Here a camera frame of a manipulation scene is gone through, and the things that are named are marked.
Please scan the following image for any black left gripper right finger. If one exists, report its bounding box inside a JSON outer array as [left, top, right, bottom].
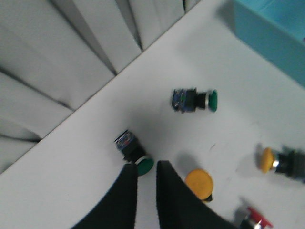
[[156, 161, 236, 229]]

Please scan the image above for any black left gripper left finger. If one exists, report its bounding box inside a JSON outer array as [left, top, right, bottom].
[[73, 164, 138, 229]]

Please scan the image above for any yellow push button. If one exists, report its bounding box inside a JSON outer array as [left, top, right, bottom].
[[185, 168, 214, 202], [259, 147, 305, 184]]

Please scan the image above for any blue plastic box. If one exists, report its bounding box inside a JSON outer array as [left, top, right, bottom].
[[233, 0, 305, 86]]

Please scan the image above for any left green push button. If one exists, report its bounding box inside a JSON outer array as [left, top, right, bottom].
[[114, 130, 154, 176]]

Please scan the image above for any green push button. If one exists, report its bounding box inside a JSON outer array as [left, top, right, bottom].
[[171, 88, 218, 113], [114, 130, 154, 176]]

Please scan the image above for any lying red push button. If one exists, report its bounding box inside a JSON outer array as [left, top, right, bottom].
[[234, 205, 274, 229]]

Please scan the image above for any right green push button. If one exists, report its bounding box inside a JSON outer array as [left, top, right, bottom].
[[171, 88, 218, 113]]

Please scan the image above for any lying yellow push button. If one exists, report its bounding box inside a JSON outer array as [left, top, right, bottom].
[[259, 147, 305, 184]]

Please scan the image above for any grey pleated curtain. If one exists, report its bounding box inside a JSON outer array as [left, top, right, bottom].
[[0, 0, 197, 171]]

